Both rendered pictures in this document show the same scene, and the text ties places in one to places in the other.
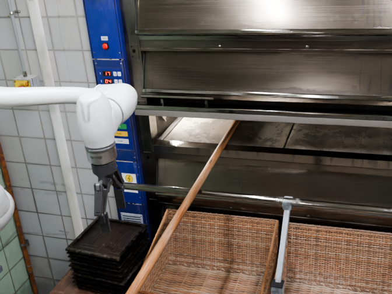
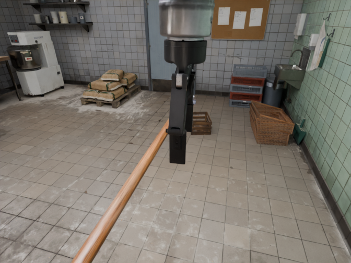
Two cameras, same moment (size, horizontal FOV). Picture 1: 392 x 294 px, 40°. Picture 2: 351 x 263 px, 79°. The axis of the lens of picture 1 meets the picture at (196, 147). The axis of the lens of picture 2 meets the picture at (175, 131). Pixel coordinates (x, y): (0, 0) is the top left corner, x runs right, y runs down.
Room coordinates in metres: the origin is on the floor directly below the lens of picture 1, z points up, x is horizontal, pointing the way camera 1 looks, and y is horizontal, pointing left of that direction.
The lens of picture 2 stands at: (1.88, 0.23, 1.56)
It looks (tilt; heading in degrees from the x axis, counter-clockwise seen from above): 28 degrees down; 174
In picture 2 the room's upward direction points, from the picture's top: straight up
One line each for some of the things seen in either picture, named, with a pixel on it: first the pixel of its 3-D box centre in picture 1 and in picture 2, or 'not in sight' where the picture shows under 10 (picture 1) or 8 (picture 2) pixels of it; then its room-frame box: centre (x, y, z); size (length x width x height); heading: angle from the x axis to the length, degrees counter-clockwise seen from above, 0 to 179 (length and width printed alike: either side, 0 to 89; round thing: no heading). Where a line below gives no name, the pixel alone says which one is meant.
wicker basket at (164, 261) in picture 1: (209, 267); not in sight; (1.97, -0.01, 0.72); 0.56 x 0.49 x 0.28; 70
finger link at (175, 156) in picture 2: (119, 198); (177, 146); (1.55, 0.26, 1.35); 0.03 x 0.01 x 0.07; 75
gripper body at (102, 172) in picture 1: (105, 172); (184, 66); (1.48, 0.28, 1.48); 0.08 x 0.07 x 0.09; 165
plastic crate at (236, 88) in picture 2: not in sight; (245, 86); (-2.09, 2.03, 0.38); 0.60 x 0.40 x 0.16; 67
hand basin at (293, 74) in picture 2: not in sight; (287, 78); (-1.39, 2.38, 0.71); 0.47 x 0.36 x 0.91; 159
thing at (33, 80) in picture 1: (27, 86); not in sight; (2.51, 0.78, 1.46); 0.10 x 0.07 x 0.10; 69
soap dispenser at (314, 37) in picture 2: not in sight; (313, 42); (-1.01, 2.38, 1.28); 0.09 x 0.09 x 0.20; 69
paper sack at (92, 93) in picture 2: not in sight; (97, 91); (-2.60, -0.96, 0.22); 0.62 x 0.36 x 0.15; 165
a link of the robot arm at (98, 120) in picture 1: (97, 116); not in sight; (1.49, 0.28, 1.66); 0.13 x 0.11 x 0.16; 161
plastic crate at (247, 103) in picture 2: not in sight; (244, 100); (-2.09, 2.04, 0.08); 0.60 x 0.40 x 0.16; 71
